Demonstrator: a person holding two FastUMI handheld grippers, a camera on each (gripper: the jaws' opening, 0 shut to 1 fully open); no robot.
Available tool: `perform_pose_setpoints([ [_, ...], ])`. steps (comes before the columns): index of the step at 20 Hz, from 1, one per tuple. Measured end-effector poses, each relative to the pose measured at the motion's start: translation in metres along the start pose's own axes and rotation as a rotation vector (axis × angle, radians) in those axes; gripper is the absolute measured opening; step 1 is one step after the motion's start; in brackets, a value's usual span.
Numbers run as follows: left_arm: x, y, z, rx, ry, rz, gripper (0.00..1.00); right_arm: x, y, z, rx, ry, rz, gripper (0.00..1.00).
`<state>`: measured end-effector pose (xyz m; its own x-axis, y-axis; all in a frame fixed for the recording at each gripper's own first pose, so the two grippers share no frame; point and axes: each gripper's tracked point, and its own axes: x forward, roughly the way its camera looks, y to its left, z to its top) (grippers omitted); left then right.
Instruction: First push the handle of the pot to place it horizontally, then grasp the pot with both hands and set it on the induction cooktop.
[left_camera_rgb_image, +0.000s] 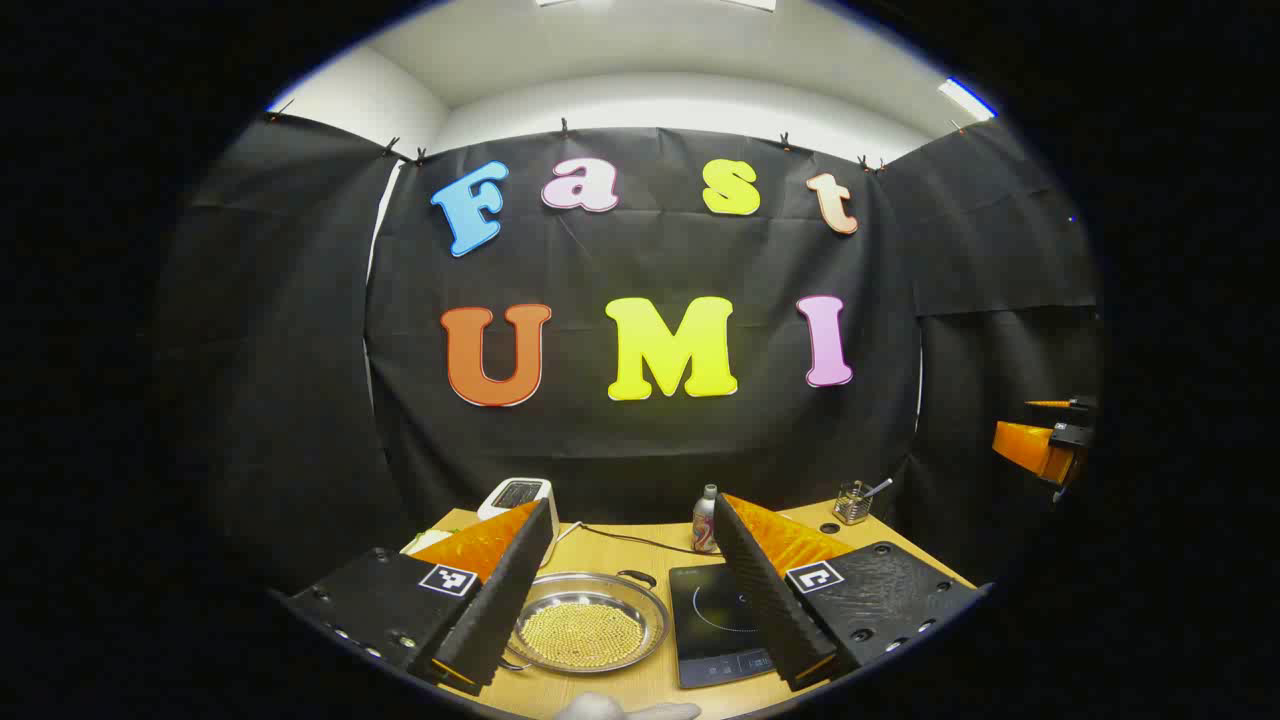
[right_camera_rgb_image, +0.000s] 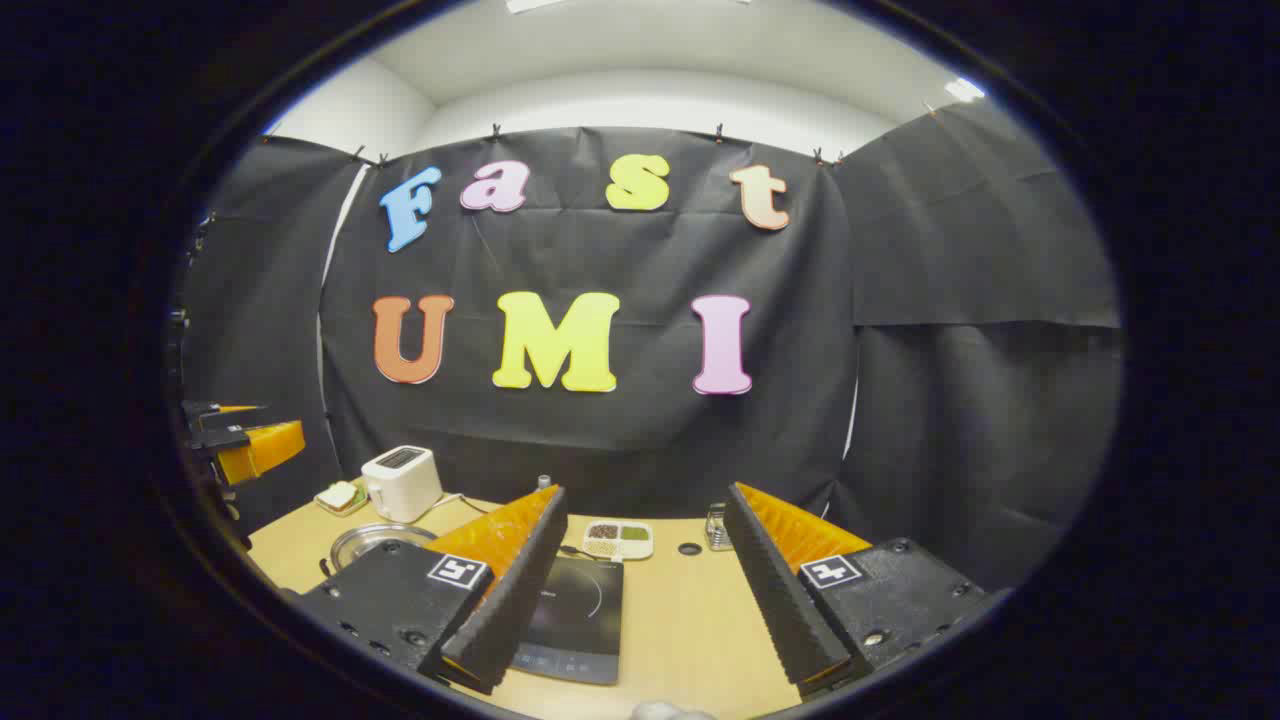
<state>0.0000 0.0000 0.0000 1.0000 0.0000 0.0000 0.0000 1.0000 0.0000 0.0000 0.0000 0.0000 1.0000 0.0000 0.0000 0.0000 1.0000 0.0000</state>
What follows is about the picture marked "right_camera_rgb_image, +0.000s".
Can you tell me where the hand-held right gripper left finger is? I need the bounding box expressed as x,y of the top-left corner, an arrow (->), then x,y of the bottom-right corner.
295,485 -> 569,696

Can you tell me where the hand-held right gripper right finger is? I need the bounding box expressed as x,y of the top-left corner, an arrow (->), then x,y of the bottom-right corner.
722,482 -> 991,699

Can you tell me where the black induction cooktop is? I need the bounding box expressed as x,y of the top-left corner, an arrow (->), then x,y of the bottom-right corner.
510,555 -> 626,686

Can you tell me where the stainless steel pot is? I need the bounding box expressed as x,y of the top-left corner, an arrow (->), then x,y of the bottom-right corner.
320,522 -> 439,576

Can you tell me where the cream rectangular plate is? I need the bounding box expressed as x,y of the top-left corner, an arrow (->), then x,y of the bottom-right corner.
315,480 -> 369,518

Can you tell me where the white divided tray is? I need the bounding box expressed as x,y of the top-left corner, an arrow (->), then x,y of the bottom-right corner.
582,520 -> 655,561

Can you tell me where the white toaster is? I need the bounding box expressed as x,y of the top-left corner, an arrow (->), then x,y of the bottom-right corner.
360,445 -> 444,524

